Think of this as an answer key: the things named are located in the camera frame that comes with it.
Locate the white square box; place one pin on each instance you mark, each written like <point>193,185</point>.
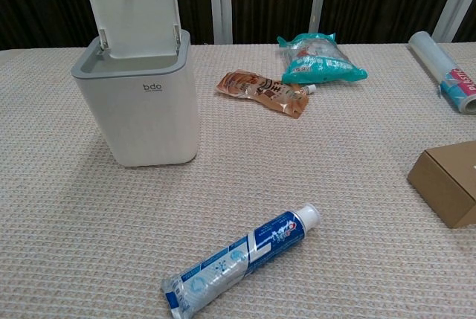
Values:
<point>148,122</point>

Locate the brown snack pouch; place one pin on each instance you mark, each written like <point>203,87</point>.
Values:
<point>260,92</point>

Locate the beige woven tablecloth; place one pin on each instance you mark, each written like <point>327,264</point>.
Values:
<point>334,148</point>

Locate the teal snack bag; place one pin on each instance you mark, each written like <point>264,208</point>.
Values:
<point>320,66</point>

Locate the blue white toothpaste tube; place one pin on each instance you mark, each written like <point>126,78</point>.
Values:
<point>241,252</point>

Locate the brown cardboard box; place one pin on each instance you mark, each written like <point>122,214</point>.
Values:
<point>446,185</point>

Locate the plastic wrap roll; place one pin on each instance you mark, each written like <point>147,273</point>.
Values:
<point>435,58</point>

